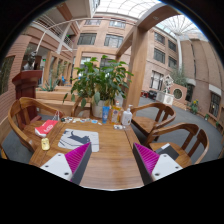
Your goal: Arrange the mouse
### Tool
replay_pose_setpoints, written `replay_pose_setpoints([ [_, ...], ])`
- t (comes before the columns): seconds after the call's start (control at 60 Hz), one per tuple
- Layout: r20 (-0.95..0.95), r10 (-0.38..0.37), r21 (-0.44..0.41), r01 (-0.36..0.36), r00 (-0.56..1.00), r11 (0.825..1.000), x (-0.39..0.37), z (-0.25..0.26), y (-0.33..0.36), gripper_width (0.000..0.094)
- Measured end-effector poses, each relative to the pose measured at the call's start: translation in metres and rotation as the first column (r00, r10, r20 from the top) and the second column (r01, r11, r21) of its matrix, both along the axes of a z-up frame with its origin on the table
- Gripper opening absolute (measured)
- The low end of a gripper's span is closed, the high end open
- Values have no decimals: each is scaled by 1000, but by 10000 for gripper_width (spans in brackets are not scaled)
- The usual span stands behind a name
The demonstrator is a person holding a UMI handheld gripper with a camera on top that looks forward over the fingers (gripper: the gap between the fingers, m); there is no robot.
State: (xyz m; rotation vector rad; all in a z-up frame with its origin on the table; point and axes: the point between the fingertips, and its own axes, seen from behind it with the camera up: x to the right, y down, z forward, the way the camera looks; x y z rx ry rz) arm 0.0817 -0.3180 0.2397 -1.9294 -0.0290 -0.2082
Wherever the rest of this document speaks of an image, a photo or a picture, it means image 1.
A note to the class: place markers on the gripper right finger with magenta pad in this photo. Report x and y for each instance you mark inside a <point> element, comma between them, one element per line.
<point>154,165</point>

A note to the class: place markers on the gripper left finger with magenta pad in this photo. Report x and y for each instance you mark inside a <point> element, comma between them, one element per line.
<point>70,166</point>

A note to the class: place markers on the grey printed mouse pad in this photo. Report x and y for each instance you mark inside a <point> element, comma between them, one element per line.
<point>72,139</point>

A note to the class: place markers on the red and white box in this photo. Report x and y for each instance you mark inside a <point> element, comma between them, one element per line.
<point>44,129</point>

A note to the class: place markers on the wooden chair right far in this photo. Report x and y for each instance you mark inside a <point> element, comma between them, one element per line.
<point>162,115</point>

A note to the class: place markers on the wooden chair right near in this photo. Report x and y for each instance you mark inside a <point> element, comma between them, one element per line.
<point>187,139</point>

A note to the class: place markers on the small white wrapped item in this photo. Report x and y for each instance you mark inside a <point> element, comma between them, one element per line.
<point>119,127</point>

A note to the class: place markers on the white pump bottle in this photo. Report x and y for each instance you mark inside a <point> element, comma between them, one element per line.
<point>126,117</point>

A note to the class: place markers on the wooden chair behind table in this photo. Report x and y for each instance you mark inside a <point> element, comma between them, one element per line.
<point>82,111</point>

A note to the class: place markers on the white plant pot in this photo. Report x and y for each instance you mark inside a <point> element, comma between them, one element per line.
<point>98,107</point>

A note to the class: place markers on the yellow bottle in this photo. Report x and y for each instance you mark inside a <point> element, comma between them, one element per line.
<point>116,109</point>

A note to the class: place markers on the blue tube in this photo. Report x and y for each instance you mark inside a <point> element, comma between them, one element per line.
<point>105,112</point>

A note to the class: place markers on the white sculpture on stand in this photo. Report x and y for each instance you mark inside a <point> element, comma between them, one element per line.
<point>165,96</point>

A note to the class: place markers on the wooden chair left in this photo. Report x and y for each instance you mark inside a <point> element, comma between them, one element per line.
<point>27,134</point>

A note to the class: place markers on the green potted plant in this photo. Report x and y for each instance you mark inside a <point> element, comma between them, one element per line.
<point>100,83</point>

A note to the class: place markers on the dark bust statue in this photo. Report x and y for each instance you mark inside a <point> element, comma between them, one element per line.
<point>30,62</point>

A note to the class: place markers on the dark wooden pedestal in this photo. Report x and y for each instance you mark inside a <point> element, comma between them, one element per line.
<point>26,83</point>

